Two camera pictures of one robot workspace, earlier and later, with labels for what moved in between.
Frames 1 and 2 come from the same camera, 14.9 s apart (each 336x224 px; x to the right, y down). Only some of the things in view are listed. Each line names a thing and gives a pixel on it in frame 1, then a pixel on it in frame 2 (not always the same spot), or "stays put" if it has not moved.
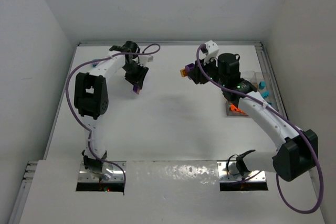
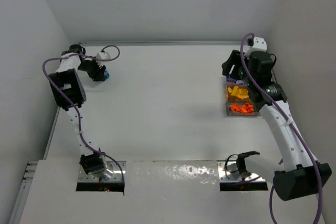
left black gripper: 136,74 → 97,72
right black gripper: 197,71 → 230,64
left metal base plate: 111,171 stays put
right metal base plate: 228,172 stays put
